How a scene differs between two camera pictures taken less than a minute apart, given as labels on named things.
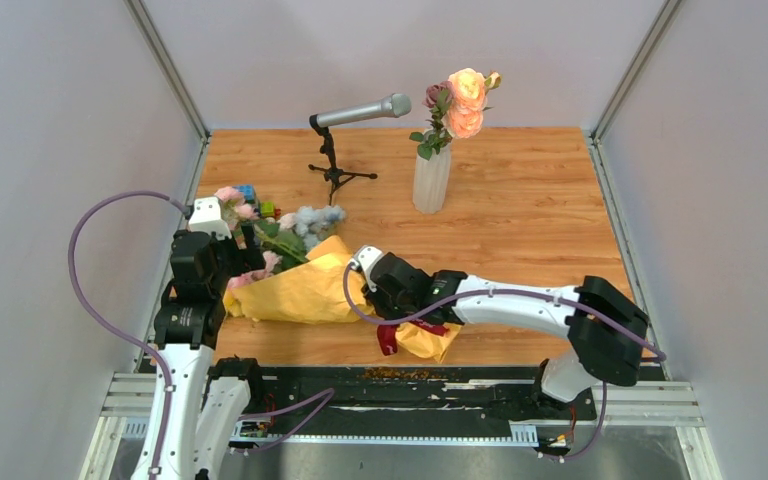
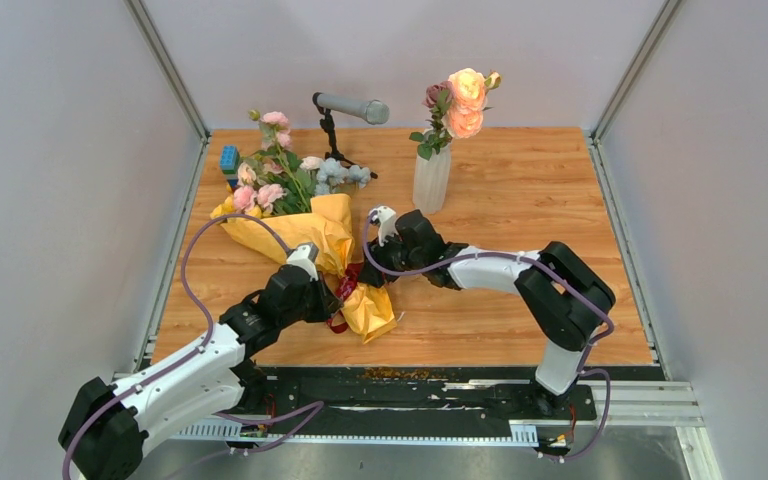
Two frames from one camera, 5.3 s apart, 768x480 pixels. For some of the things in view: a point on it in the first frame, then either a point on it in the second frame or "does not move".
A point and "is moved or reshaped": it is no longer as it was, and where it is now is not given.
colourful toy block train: x=263 y=208 to x=229 y=162
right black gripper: x=377 y=298 to x=379 y=253
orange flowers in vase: x=457 y=108 does not move
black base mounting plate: x=405 y=398 does not move
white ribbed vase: x=431 y=180 does not move
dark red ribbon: x=388 y=335 to x=344 y=288
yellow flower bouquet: x=325 y=287 is moved or reshaped
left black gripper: x=246 y=259 to x=327 y=303
